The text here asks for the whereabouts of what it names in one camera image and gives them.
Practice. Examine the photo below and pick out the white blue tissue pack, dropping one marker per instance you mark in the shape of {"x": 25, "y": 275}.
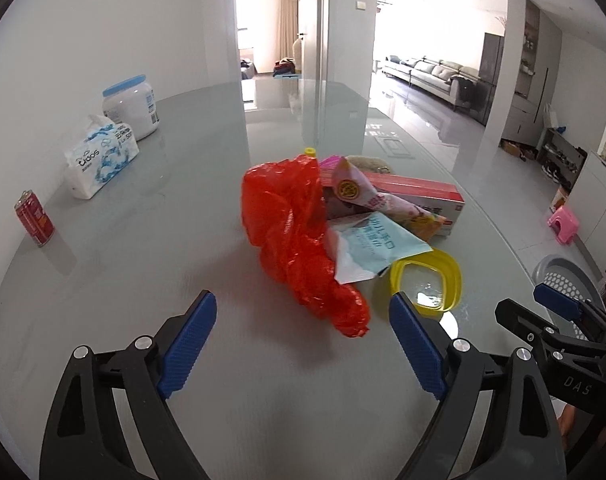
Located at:
{"x": 100, "y": 160}

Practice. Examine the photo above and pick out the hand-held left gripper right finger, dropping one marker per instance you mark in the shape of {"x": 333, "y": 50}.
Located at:
{"x": 415, "y": 350}

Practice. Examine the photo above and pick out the dark tall cabinet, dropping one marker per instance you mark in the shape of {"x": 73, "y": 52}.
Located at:
{"x": 493, "y": 75}

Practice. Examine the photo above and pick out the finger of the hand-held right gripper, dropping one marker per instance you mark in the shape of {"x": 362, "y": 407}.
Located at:
{"x": 558, "y": 300}
{"x": 513, "y": 317}

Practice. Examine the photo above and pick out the shoe rack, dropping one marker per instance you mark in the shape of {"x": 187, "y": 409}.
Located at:
{"x": 558, "y": 155}

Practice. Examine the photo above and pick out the white low cabinet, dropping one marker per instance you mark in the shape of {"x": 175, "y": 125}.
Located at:
{"x": 600, "y": 195}

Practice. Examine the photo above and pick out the light blue wipe packet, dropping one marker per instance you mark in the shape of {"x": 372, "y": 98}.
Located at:
{"x": 370, "y": 247}

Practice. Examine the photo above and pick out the pink snack packet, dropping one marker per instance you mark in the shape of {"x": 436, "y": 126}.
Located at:
{"x": 353, "y": 187}

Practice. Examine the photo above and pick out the beige curtain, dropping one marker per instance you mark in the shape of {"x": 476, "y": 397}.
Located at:
{"x": 288, "y": 25}

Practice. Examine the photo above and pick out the pink plastic stool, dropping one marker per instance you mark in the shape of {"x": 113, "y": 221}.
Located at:
{"x": 563, "y": 222}

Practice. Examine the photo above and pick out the red drink can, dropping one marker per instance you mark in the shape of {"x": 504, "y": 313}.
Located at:
{"x": 35, "y": 222}

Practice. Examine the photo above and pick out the small cardboard box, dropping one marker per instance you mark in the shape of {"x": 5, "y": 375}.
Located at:
{"x": 560, "y": 199}

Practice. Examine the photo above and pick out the grey perforated bin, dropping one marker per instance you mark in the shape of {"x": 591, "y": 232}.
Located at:
{"x": 558, "y": 267}

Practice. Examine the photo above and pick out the grey sofa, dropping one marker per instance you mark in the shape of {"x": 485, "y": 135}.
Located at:
{"x": 433, "y": 72}

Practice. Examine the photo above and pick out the yellow foam dart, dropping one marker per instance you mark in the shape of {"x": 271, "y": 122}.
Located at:
{"x": 310, "y": 152}

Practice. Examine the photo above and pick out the red plastic bag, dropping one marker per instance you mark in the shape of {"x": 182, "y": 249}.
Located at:
{"x": 288, "y": 220}

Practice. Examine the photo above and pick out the white jar with blue lid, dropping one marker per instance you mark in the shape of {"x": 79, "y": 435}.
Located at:
{"x": 133, "y": 105}

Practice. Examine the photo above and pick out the yellow plastic lid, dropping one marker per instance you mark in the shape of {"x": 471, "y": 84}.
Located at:
{"x": 450, "y": 265}

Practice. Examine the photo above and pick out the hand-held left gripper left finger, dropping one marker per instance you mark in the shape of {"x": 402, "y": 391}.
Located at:
{"x": 190, "y": 345}

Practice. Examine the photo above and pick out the beige fuzzy ball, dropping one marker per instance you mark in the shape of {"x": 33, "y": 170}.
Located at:
{"x": 370, "y": 162}

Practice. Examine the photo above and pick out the red cardboard box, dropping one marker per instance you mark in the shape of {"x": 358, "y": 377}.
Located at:
{"x": 423, "y": 192}

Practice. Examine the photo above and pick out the white paper bag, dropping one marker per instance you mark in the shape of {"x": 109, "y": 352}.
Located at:
{"x": 550, "y": 116}

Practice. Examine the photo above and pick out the grey door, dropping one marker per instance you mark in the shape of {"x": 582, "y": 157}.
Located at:
{"x": 314, "y": 20}

